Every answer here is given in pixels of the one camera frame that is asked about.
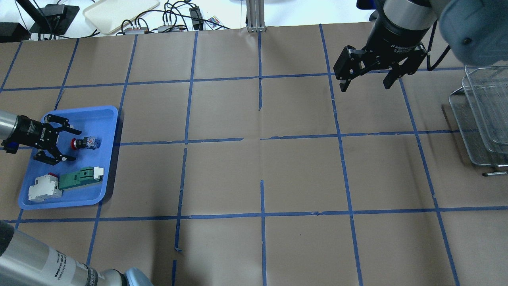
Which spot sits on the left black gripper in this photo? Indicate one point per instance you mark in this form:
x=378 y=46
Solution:
x=28 y=131

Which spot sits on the wire mesh shelf basket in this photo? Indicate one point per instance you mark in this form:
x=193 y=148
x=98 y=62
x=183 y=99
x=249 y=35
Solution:
x=480 y=108

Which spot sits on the white circuit breaker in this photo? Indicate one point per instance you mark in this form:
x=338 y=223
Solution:
x=44 y=187

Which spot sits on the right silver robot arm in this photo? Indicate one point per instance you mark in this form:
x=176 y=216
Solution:
x=475 y=32

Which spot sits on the black power adapter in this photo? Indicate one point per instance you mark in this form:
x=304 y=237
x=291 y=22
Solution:
x=197 y=20

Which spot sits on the green terminal block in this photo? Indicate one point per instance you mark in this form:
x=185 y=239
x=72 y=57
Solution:
x=81 y=178

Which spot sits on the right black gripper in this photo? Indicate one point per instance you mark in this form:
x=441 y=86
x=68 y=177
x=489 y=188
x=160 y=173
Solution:
x=393 y=36

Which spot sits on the aluminium frame post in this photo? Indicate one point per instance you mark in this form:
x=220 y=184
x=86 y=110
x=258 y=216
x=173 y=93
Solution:
x=255 y=14

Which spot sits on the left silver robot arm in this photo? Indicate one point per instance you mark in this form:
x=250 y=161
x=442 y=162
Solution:
x=204 y=173

